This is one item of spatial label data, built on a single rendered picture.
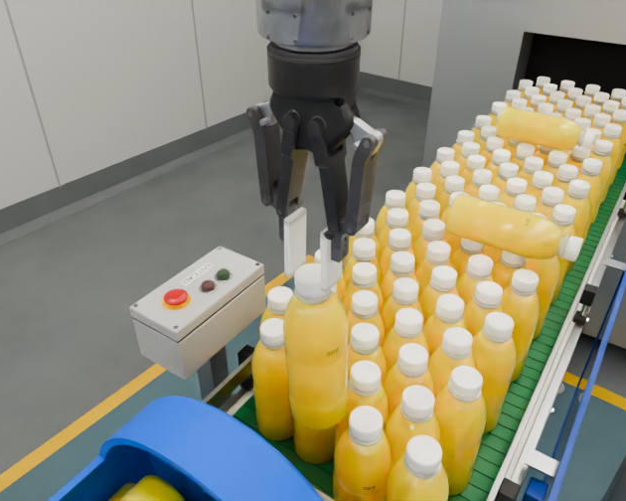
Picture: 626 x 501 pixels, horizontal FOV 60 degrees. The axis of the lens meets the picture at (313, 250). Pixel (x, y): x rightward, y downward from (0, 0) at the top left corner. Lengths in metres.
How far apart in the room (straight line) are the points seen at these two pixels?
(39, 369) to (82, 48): 1.80
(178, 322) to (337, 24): 0.52
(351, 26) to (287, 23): 0.05
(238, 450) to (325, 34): 0.34
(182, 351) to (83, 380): 1.57
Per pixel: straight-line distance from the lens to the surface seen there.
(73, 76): 3.42
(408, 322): 0.78
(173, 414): 0.53
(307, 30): 0.41
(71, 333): 2.60
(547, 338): 1.14
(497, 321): 0.82
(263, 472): 0.48
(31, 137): 3.37
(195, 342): 0.84
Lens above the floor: 1.62
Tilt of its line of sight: 34 degrees down
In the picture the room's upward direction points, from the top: straight up
